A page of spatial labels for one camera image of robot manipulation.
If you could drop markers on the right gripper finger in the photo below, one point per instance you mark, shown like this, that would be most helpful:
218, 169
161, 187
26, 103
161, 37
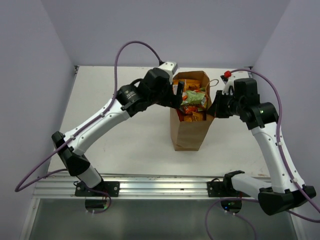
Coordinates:
212, 110
216, 100

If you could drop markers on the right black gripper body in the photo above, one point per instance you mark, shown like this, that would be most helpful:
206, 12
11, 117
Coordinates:
227, 106

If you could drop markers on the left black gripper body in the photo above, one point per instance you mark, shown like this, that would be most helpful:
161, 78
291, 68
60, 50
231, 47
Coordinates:
165, 97

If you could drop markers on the tall orange snack bag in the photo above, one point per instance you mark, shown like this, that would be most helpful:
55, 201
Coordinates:
191, 85

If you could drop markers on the green snack packet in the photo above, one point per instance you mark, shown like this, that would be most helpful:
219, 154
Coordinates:
195, 97

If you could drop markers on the small orange snack packet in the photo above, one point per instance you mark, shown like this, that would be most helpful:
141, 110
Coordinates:
185, 108

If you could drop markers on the brown paper bag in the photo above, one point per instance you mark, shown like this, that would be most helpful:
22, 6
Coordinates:
189, 136

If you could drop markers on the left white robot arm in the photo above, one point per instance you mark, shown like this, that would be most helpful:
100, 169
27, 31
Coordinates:
156, 88

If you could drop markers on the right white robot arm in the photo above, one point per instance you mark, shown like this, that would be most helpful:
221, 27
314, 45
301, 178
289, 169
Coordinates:
286, 190

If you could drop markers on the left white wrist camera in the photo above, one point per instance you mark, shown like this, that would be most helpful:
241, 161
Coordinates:
169, 67

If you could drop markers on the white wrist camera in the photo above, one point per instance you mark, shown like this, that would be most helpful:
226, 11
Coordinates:
228, 79
169, 67

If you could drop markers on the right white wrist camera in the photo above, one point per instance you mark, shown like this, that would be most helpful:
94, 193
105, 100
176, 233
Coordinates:
228, 79

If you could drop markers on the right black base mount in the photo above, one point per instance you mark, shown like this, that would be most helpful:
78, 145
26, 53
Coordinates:
216, 188

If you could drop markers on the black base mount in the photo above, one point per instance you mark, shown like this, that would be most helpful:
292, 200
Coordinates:
112, 188
216, 188

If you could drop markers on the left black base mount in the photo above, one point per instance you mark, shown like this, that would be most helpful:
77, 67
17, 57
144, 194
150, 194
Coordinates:
112, 188

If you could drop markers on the aluminium rail frame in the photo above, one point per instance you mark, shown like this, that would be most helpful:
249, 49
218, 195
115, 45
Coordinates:
130, 187

